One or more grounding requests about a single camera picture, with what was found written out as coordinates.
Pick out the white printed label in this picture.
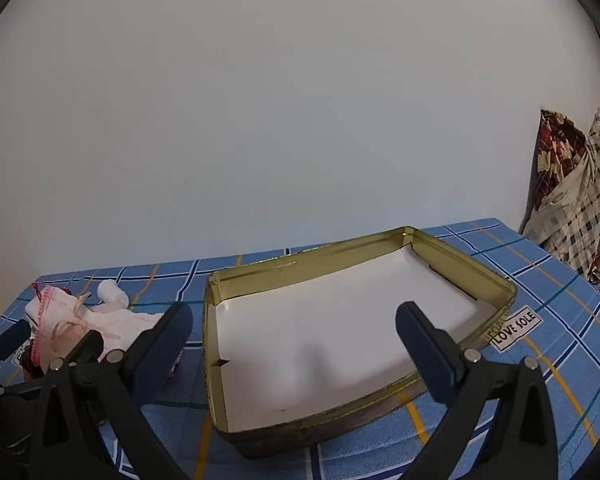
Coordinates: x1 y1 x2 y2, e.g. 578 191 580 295
487 305 543 353

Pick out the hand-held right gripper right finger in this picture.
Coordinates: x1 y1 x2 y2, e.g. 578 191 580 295
395 301 560 480

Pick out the plaid hanging cloth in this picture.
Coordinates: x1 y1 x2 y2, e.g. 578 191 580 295
525 107 600 281

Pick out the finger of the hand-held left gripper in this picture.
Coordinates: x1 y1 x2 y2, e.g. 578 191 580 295
65 331 105 363
0 320 33 376

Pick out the white cloth with pink edge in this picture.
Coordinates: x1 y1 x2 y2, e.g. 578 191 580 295
25 284 83 358

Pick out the red floral hanging cloth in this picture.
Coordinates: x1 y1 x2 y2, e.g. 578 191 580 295
522 109 588 231

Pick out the blue plaid tablecloth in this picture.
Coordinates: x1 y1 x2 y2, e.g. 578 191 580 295
0 217 600 480

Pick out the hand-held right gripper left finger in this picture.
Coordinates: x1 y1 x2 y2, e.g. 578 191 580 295
30 301 196 480

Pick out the pale pink cloth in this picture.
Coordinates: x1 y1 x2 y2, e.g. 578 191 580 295
55 305 183 377

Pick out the white gauze roll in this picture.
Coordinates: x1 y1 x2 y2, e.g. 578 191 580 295
97 279 130 308

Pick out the gold metal tin box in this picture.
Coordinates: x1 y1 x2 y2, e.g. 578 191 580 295
202 226 519 461

